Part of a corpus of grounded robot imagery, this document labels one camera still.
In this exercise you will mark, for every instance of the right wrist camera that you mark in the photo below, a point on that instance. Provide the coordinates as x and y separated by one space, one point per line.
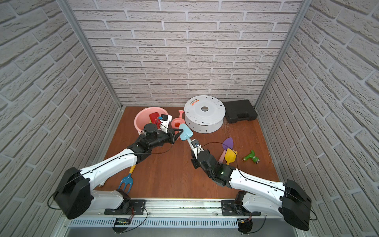
196 147

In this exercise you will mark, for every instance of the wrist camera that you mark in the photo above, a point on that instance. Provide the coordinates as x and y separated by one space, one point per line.
196 147
164 121

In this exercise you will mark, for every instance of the black round connector box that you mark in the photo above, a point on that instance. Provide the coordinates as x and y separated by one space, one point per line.
245 226

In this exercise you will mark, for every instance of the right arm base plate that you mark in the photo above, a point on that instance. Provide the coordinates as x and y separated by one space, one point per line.
231 208

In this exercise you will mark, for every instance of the blue fork yellow handle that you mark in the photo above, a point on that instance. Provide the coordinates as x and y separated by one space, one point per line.
127 182

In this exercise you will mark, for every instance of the pink watering can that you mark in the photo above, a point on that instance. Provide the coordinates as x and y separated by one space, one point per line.
176 122

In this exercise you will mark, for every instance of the red shovel wooden handle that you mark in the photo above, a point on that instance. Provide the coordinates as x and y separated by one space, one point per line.
154 118

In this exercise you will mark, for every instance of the yellow scoop blue tip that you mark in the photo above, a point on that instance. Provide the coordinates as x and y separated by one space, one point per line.
230 156

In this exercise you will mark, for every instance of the aluminium front rail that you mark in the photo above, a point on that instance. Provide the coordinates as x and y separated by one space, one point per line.
160 205

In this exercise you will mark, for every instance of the pink plastic bucket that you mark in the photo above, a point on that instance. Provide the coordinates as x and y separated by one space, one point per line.
142 118

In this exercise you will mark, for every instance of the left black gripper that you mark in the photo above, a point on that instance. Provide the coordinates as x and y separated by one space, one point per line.
171 137

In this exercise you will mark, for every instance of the purple scoop pink handle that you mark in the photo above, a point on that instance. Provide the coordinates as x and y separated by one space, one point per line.
227 144

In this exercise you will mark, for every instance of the green hose nozzle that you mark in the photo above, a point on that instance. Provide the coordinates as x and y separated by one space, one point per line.
251 156

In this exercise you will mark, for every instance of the small green circuit board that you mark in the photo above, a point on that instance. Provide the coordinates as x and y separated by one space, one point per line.
122 222

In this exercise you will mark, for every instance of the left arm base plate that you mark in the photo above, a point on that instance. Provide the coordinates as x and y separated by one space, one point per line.
129 207

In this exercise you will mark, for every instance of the teal trowel light handle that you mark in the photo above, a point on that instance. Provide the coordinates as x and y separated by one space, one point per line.
186 134

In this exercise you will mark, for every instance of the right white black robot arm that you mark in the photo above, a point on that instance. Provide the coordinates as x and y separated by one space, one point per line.
288 199

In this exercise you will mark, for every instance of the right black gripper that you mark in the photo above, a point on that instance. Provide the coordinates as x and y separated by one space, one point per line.
194 161

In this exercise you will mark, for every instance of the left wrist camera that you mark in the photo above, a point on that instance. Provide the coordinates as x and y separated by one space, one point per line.
164 121

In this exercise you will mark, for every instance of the black plastic tool case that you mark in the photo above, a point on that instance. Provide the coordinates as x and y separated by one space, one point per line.
239 110

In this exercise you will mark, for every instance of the white cable spool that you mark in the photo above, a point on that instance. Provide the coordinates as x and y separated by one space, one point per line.
204 114

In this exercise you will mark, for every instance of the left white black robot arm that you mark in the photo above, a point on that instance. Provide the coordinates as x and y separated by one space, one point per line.
76 192

